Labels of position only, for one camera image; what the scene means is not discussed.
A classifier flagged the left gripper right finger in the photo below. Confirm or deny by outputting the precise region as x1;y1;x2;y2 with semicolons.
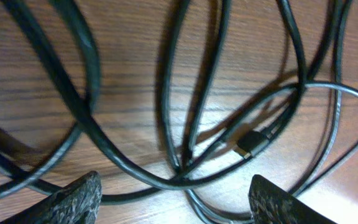
249;175;335;224

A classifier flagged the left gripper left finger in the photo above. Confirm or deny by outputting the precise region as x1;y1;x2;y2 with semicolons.
2;171;102;224

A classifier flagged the black micro-USB cable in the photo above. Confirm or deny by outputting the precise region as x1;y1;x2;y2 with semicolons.
178;0;358;224

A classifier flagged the black USB-A cable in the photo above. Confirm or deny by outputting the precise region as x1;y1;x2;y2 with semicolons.
0;0;307;206

